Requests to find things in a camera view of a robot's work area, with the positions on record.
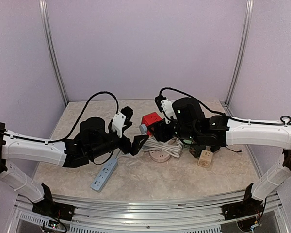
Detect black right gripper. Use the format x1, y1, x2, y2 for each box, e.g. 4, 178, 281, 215
147, 117, 199, 142

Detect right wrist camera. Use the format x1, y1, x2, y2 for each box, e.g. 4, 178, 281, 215
155, 95, 177, 124

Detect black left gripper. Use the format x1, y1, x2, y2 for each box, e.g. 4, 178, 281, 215
89, 130, 149, 159

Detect dark green cube adapter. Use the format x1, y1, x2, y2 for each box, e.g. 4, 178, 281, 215
189, 145, 206, 159

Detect left aluminium frame post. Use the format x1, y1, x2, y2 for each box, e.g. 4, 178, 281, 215
38, 0, 69, 107

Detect pink round socket hub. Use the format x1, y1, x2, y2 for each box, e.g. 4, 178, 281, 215
149, 150, 171, 163

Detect red cube socket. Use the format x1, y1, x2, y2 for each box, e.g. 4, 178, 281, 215
139, 112, 162, 135

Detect aluminium front rail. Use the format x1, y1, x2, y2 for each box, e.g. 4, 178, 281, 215
6, 191, 291, 233

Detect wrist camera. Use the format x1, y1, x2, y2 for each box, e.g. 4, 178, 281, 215
111, 106, 133, 138
155, 95, 177, 124

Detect beige cube adapter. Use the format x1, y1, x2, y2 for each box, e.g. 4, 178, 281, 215
197, 150, 213, 168

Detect light blue cable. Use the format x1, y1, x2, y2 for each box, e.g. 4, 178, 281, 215
116, 123, 149, 163

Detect right aluminium frame post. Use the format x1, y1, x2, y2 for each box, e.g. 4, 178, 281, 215
225, 0, 254, 107

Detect light blue power strip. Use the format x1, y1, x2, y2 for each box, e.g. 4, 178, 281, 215
90, 159, 118, 192

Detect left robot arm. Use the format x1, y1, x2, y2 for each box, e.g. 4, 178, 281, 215
0, 117, 149, 216

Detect white coiled cable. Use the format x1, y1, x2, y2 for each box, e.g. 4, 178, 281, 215
143, 138, 185, 159

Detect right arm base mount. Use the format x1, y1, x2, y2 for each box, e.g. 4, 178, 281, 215
221, 195, 263, 220

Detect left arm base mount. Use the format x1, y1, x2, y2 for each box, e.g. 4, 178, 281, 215
32, 199, 75, 221

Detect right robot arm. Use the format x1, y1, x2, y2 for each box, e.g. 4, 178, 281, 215
147, 95, 291, 216

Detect aluminium frame post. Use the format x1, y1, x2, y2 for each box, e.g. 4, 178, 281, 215
225, 0, 254, 107
38, 0, 69, 107

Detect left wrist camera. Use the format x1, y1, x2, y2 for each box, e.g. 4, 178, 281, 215
111, 106, 133, 138

